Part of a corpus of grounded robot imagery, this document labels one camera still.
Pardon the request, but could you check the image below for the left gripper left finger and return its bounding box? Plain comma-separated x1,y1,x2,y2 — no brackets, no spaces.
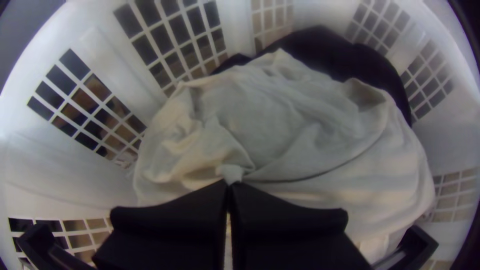
91,179,230,270

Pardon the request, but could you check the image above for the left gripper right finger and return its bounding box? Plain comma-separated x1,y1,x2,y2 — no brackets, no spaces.
229,181,372,270

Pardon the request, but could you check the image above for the off-white t-shirt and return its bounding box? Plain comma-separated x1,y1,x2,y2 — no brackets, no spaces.
131,47,437,265

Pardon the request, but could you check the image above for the white laundry basket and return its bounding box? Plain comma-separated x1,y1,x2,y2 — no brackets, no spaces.
0,0,478,270

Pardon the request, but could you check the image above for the black garment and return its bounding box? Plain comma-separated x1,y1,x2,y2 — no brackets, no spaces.
209,25,413,125

